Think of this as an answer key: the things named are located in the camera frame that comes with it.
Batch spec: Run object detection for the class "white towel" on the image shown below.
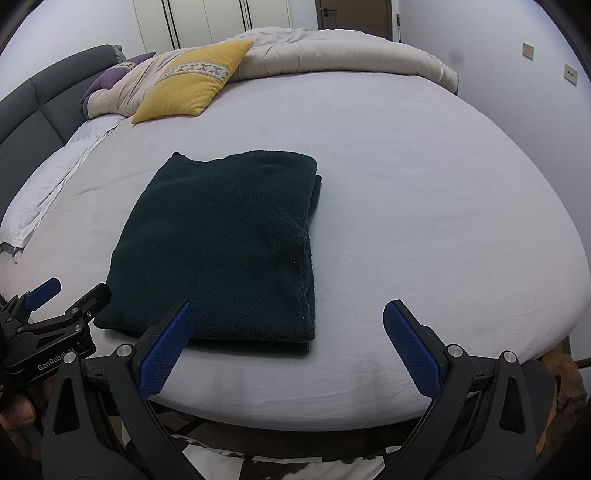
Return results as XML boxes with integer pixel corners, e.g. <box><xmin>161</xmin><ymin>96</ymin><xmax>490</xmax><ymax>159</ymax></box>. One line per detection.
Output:
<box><xmin>0</xmin><ymin>113</ymin><xmax>127</xmax><ymax>259</ymax></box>

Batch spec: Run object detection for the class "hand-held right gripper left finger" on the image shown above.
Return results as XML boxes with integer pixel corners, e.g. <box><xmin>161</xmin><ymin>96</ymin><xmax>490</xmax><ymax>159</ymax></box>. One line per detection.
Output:
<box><xmin>41</xmin><ymin>299</ymin><xmax>204</xmax><ymax>480</ymax></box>

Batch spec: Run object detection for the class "bed with white sheet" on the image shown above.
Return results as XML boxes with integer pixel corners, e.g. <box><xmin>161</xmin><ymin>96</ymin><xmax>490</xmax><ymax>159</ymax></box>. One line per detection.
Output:
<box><xmin>0</xmin><ymin>69</ymin><xmax>585</xmax><ymax>432</ymax></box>

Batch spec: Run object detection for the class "yellow pillow with patterned band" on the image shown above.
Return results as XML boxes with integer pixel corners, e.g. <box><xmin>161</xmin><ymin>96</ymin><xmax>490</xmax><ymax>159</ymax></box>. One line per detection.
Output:
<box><xmin>131</xmin><ymin>39</ymin><xmax>254</xmax><ymax>124</ymax></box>

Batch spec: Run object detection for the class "beige duvet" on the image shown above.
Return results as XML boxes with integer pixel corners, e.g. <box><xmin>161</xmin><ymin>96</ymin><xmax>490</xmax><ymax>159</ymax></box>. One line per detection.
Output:
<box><xmin>83</xmin><ymin>27</ymin><xmax>460</xmax><ymax>118</ymax></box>

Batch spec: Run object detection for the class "dark green sweater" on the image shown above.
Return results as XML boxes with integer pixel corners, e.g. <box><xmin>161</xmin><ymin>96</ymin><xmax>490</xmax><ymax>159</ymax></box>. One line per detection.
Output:
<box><xmin>95</xmin><ymin>149</ymin><xmax>322</xmax><ymax>356</ymax></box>

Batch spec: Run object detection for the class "purple pillow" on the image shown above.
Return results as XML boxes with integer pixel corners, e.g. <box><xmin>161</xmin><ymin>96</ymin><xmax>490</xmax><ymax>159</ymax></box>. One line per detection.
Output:
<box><xmin>79</xmin><ymin>52</ymin><xmax>156</xmax><ymax>106</ymax></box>

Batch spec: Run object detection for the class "brown furry object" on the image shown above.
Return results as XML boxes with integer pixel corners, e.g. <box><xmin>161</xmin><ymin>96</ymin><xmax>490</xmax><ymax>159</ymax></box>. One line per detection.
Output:
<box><xmin>540</xmin><ymin>351</ymin><xmax>587</xmax><ymax>416</ymax></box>

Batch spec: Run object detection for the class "person's left hand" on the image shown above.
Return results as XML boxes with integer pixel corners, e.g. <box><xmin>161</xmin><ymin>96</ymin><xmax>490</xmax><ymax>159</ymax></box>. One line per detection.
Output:
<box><xmin>0</xmin><ymin>377</ymin><xmax>57</xmax><ymax>463</ymax></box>

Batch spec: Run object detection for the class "grey padded headboard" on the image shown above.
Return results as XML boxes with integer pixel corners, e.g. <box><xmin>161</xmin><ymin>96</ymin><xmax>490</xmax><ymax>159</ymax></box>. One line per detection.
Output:
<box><xmin>0</xmin><ymin>44</ymin><xmax>127</xmax><ymax>217</ymax></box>

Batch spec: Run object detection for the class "brown door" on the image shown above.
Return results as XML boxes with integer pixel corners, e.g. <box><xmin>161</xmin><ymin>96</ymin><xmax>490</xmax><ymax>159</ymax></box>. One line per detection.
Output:
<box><xmin>315</xmin><ymin>0</ymin><xmax>393</xmax><ymax>31</ymax></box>

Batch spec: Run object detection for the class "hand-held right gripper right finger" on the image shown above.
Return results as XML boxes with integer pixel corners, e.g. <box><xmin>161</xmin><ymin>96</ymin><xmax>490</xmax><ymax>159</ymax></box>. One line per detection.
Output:
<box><xmin>382</xmin><ymin>299</ymin><xmax>543</xmax><ymax>480</ymax></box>

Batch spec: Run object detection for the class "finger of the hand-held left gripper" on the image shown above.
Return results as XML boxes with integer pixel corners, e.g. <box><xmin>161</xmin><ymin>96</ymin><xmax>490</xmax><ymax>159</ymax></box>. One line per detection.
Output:
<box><xmin>0</xmin><ymin>277</ymin><xmax>63</xmax><ymax>324</ymax></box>
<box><xmin>65</xmin><ymin>282</ymin><xmax>112</xmax><ymax>332</ymax></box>

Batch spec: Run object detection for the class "white wardrobe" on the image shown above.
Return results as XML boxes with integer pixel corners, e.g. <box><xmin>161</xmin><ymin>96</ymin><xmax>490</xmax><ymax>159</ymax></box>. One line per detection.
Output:
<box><xmin>133</xmin><ymin>0</ymin><xmax>291</xmax><ymax>54</ymax></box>

